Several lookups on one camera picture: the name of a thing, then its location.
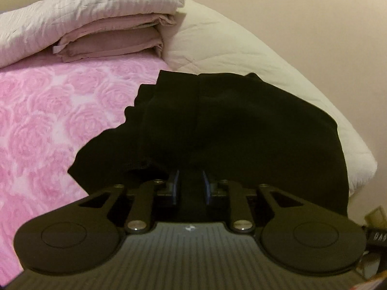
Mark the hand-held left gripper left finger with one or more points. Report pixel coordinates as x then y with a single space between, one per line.
175 188

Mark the grey striped quilt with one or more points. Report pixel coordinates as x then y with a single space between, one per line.
75 9

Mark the white mattress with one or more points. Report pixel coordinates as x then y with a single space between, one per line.
242 45

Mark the mauve folded sheet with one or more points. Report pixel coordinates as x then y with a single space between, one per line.
115 43

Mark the black garment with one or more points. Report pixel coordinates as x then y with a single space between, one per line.
242 120

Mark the pink rose-print blanket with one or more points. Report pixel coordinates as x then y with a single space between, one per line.
45 111

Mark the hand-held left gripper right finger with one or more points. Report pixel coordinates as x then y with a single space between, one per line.
207 188

